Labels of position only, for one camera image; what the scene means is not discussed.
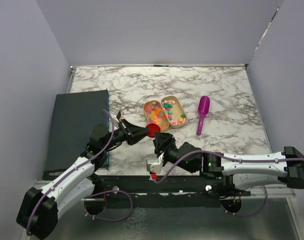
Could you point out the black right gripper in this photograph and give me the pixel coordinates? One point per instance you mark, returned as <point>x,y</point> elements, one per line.
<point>160,139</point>

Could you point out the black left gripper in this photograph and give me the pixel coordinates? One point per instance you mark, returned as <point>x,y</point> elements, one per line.
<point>133,133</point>

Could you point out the red round lid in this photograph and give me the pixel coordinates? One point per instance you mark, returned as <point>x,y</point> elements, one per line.
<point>153,128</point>

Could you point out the purple plastic scoop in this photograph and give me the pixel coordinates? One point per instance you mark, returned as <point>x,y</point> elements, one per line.
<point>203,109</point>

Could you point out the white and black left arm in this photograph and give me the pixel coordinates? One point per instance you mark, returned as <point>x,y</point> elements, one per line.
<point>41,208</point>

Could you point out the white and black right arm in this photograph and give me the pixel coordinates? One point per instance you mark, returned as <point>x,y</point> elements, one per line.
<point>238,172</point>

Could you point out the beige tray opaque star candies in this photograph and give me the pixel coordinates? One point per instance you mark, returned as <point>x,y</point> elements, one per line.
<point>174,111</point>

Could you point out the beige tray translucent star candies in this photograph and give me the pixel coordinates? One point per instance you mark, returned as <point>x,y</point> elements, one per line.
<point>155,114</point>

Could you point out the dark box with blue edge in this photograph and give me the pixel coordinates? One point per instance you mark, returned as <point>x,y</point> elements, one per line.
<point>74,117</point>

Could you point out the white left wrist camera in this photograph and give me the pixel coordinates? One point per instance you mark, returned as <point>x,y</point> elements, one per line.
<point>116,114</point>

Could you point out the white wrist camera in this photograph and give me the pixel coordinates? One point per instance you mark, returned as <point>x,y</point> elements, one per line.
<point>154,166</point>
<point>116,114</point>

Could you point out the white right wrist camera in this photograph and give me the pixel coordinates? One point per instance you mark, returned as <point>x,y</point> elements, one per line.
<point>154,166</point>

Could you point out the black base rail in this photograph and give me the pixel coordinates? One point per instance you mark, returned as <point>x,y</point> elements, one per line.
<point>174,192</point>

